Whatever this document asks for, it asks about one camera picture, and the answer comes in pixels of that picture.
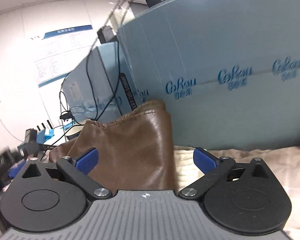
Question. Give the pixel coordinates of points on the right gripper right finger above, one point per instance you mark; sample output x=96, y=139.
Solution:
x=216, y=170

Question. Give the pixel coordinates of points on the beige cartoon bed sheet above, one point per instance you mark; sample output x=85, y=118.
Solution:
x=266, y=200

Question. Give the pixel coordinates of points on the black power adapter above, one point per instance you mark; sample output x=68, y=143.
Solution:
x=105, y=35

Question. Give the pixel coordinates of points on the smaller blue cardboard box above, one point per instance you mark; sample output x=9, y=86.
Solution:
x=101, y=87

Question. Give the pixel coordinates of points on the brown leather jacket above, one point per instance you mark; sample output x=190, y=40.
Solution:
x=135, y=151

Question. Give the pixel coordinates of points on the cream knitted sweater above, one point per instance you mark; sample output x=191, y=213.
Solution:
x=187, y=172

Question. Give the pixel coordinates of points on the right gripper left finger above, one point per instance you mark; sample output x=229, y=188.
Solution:
x=65, y=180

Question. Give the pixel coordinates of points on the blue printed cardboard box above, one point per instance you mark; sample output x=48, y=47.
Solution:
x=227, y=70

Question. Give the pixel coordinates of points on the blue framed notice board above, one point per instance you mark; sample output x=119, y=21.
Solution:
x=58, y=52

